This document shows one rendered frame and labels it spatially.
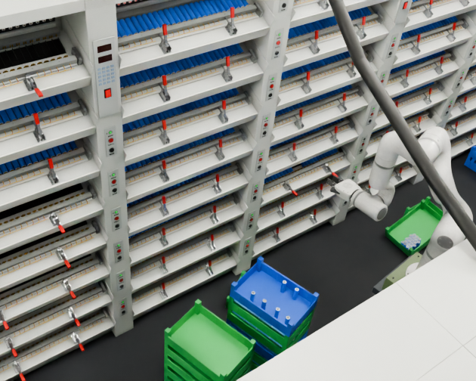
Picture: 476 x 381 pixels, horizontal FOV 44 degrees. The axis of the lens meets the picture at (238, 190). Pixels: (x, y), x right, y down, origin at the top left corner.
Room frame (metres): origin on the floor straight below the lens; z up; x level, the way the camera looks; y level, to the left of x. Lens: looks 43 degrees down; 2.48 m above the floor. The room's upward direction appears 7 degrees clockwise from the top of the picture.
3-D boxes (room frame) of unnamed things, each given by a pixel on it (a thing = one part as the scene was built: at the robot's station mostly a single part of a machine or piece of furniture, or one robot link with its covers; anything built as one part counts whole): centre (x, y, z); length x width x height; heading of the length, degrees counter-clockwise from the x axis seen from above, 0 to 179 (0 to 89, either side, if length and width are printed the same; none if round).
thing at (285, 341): (1.49, -0.20, 0.44); 0.30 x 0.20 x 0.08; 57
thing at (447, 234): (1.78, -0.91, 0.67); 0.19 x 0.12 x 0.24; 151
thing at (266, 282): (1.49, -0.20, 0.52); 0.30 x 0.20 x 0.08; 57
